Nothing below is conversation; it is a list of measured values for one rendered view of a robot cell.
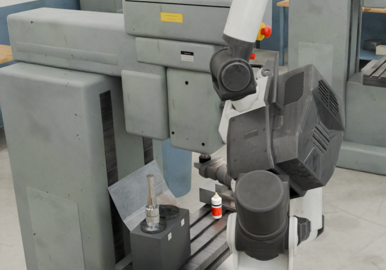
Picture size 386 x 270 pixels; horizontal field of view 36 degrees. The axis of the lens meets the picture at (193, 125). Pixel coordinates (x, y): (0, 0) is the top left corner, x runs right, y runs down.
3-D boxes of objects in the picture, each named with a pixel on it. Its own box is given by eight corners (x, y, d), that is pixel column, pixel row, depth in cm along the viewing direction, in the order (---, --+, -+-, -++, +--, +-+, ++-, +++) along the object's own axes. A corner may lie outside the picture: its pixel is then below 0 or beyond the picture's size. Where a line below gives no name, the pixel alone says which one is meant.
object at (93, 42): (196, 70, 229) (194, 18, 222) (161, 85, 211) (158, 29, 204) (49, 50, 271) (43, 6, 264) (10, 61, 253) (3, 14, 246)
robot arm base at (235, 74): (230, 115, 158) (266, 92, 157) (205, 76, 154) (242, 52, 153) (220, 99, 172) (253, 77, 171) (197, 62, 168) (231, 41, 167)
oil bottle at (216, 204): (223, 215, 245) (223, 191, 241) (218, 219, 242) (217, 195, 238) (215, 213, 247) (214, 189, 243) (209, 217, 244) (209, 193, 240)
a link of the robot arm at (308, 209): (330, 243, 195) (331, 177, 191) (306, 254, 186) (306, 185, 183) (302, 235, 203) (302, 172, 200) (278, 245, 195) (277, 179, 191)
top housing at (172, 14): (274, 32, 207) (274, -15, 202) (237, 47, 187) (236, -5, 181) (165, 22, 232) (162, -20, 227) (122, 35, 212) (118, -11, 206)
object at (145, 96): (199, 123, 237) (197, 59, 228) (163, 143, 218) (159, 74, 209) (161, 115, 247) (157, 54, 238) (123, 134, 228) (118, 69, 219)
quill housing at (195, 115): (239, 139, 227) (238, 58, 216) (210, 158, 211) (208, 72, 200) (197, 131, 237) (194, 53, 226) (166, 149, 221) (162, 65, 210)
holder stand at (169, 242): (191, 254, 219) (189, 205, 212) (163, 287, 200) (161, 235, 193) (162, 247, 224) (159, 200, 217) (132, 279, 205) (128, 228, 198)
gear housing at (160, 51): (249, 58, 215) (249, 30, 212) (213, 74, 196) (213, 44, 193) (173, 49, 233) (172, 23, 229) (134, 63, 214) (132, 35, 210)
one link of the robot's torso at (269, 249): (288, 241, 143) (290, 199, 150) (232, 237, 145) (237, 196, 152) (288, 263, 153) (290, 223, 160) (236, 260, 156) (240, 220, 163)
